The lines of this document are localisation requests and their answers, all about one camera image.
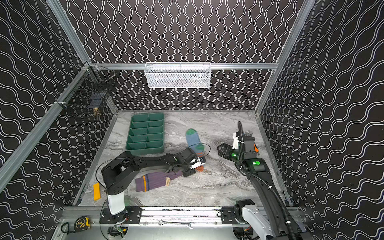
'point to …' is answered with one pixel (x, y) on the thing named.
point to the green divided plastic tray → (146, 133)
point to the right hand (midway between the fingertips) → (224, 149)
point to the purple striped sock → (153, 180)
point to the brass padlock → (95, 111)
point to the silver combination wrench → (161, 222)
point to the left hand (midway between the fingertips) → (198, 170)
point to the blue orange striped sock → (194, 142)
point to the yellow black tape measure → (82, 223)
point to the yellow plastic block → (97, 191)
